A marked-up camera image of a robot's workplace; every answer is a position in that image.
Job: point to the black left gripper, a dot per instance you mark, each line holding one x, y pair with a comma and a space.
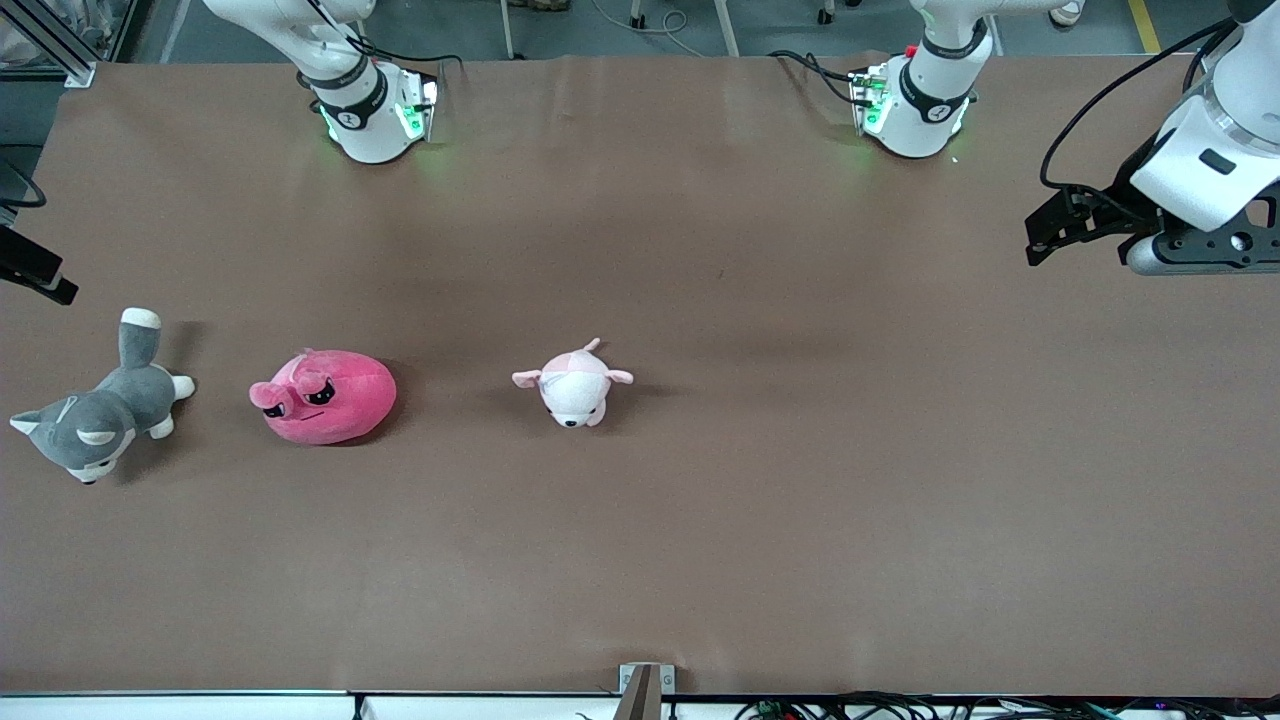
1118, 204

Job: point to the hot pink round plush toy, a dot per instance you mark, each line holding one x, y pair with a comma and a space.
335, 405

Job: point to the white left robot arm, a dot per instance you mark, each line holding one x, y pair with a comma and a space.
930, 100

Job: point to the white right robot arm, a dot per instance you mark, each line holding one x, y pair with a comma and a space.
365, 110

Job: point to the pale pink pig plush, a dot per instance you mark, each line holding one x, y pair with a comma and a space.
572, 390

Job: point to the metal table edge bracket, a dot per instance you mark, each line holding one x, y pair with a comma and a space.
645, 690

